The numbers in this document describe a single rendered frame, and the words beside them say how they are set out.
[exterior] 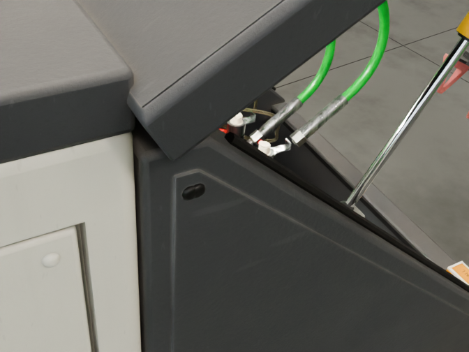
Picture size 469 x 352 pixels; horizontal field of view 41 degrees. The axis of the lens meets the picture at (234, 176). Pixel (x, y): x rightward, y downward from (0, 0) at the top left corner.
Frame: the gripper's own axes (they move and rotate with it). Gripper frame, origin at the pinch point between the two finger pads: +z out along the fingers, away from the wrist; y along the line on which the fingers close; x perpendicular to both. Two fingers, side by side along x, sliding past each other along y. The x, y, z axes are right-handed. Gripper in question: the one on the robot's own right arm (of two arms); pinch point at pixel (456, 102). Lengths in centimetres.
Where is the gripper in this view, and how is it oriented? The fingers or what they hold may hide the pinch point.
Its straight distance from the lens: 132.9
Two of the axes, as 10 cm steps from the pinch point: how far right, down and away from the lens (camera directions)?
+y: 3.6, 6.1, -7.1
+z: -4.9, 7.7, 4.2
